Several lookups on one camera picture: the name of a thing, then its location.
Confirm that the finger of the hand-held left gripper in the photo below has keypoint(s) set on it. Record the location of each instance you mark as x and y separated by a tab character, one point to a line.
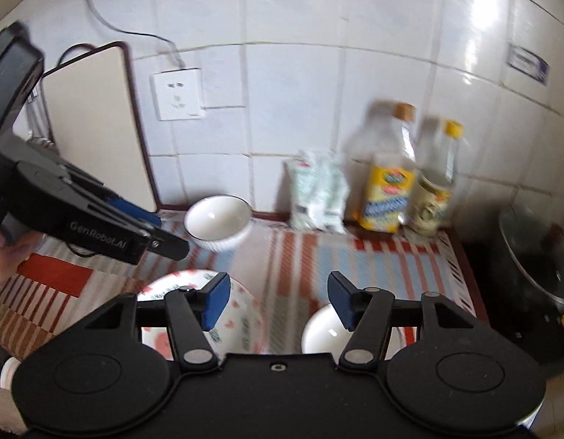
170	244
126	203

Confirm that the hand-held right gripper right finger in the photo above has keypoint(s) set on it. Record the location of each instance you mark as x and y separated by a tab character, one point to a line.
339	299

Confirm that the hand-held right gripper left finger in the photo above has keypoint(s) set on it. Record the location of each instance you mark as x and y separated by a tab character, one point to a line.
217	299

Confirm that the pink heart patterned plate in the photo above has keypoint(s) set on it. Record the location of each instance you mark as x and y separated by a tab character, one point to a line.
243	320

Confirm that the white ribbed bowl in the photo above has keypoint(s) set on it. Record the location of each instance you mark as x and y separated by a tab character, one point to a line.
218	219
323	334

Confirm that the person's left hand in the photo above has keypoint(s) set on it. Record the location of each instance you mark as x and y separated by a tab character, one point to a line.
12	256

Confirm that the striped table mat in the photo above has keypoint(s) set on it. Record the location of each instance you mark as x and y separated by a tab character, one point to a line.
291	265

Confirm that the white cutting board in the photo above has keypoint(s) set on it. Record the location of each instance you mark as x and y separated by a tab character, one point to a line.
94	128

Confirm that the white salt bag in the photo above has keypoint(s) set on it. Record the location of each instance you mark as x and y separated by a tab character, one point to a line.
318	192

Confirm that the yellow-label oil bottle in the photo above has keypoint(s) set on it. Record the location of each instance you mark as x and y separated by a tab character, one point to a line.
387	192

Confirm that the clear vinegar bottle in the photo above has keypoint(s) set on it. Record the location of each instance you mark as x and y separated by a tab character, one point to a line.
435	196

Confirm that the black pot with glass lid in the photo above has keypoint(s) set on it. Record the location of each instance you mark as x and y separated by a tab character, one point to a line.
533	283

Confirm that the white wall socket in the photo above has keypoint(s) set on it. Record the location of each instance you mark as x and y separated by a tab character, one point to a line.
177	93

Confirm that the blue wall sticker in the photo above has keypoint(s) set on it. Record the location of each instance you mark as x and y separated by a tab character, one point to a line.
528	64

